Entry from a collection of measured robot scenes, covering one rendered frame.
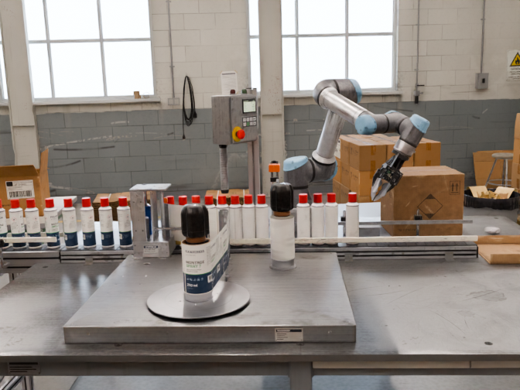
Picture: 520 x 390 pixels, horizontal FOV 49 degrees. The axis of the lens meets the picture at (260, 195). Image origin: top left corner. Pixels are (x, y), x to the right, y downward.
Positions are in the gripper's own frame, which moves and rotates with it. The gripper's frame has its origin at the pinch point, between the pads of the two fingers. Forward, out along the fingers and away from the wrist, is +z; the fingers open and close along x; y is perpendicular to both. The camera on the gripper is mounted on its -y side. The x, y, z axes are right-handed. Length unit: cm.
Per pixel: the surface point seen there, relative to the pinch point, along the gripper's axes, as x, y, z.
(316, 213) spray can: -17.2, 3.2, 16.1
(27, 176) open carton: -160, -98, 94
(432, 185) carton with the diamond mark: 22.8, -18.3, -14.4
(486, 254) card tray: 49.2, 1.7, -1.5
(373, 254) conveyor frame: 9.7, 6.0, 19.0
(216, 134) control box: -66, -2, 8
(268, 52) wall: -97, -544, -47
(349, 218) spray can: -4.9, 2.9, 11.6
